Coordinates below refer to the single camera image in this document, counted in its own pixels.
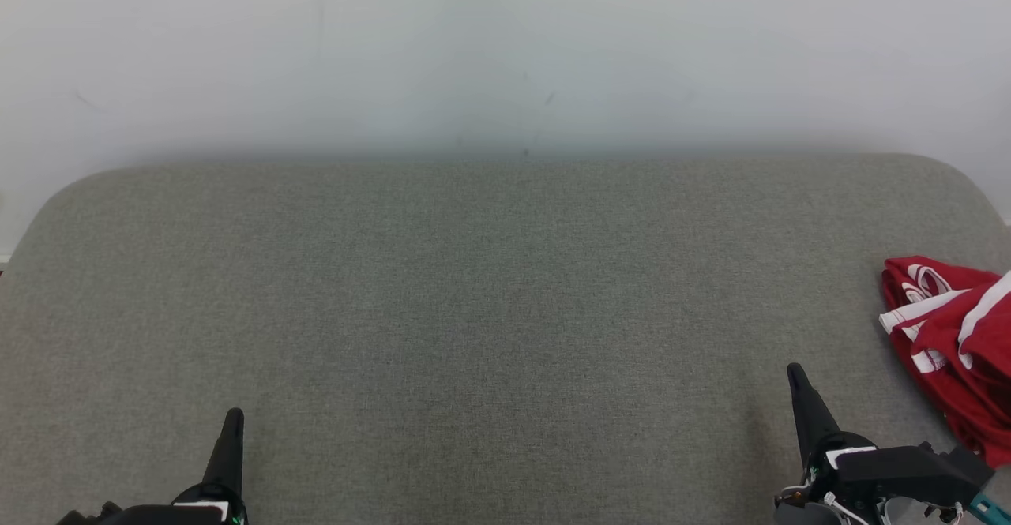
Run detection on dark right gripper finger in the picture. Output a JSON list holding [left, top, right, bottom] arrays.
[[787, 362, 843, 463]]

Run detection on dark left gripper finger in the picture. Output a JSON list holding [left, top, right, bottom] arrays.
[[201, 407, 245, 495]]

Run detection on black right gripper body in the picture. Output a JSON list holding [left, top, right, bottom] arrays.
[[777, 432, 995, 525]]

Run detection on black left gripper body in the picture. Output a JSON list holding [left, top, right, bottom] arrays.
[[55, 486, 249, 525]]

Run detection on red Bulls 23 shorts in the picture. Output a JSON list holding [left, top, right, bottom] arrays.
[[879, 271, 1011, 469]]

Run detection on grey fabric sofa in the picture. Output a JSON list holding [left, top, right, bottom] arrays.
[[0, 152, 1011, 525]]

